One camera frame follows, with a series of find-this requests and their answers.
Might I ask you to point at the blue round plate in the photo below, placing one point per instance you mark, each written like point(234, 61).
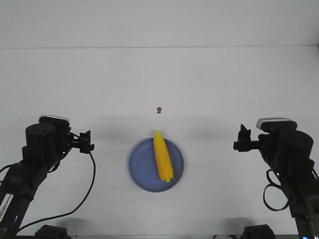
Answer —
point(143, 168)

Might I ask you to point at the yellow corn cob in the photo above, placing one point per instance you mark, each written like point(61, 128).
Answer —
point(163, 159)

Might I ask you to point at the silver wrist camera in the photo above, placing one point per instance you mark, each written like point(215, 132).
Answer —
point(54, 120)
point(271, 124)

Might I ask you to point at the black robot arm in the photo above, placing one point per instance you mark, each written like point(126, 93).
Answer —
point(46, 145)
point(287, 152)

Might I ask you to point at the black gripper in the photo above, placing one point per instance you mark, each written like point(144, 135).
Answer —
point(244, 142)
point(81, 142)

